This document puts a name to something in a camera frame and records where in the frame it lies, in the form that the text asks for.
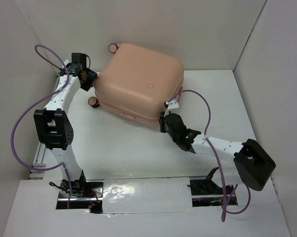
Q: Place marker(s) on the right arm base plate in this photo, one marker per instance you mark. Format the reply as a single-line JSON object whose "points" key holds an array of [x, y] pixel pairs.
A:
{"points": [[205, 192]]}

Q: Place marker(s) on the pink suitcase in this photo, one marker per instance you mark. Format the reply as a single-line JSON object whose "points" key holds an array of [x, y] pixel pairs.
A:
{"points": [[137, 82]]}

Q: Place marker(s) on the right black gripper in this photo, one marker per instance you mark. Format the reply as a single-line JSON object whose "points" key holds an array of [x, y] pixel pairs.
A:
{"points": [[162, 122]]}

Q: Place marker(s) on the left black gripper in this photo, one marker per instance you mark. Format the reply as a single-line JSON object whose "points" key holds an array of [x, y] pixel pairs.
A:
{"points": [[93, 76]]}

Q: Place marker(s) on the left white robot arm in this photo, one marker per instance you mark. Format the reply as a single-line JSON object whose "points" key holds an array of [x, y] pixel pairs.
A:
{"points": [[53, 126]]}

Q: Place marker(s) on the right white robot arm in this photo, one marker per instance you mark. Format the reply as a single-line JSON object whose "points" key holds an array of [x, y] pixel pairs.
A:
{"points": [[253, 165]]}

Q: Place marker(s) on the aluminium rail frame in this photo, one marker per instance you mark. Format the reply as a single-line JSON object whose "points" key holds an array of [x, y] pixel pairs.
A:
{"points": [[38, 163]]}

